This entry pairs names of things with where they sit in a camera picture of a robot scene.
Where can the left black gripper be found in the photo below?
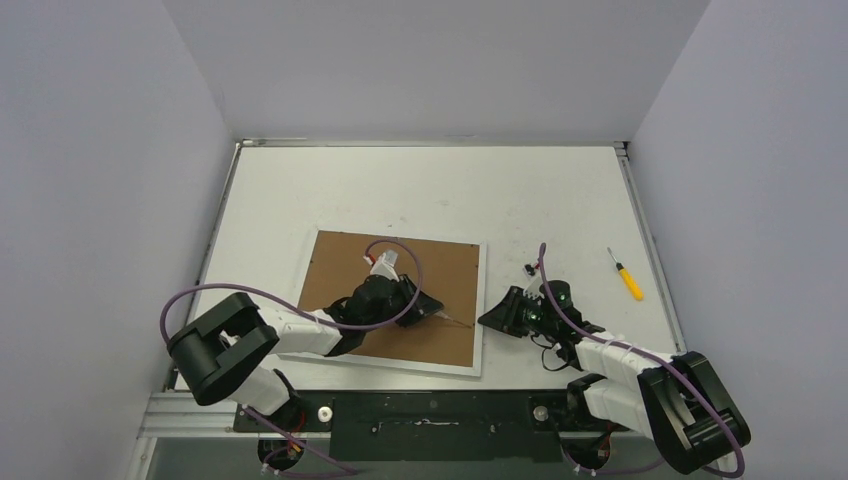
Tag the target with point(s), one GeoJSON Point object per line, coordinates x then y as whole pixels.
{"type": "Point", "coordinates": [422, 306]}

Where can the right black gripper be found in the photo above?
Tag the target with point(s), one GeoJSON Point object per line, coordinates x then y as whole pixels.
{"type": "Point", "coordinates": [513, 310]}

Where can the white picture frame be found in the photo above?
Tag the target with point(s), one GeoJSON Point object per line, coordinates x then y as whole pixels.
{"type": "Point", "coordinates": [454, 273]}

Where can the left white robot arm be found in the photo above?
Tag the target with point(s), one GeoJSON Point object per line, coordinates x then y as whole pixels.
{"type": "Point", "coordinates": [219, 354]}

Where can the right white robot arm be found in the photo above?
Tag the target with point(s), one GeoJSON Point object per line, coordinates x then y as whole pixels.
{"type": "Point", "coordinates": [675, 400]}

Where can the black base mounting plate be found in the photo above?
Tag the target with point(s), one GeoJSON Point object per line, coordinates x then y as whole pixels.
{"type": "Point", "coordinates": [441, 425]}

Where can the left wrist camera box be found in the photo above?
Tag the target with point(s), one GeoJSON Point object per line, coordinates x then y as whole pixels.
{"type": "Point", "coordinates": [384, 265]}

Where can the yellow handled screwdriver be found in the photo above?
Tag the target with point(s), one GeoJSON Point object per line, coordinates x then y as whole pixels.
{"type": "Point", "coordinates": [632, 286]}

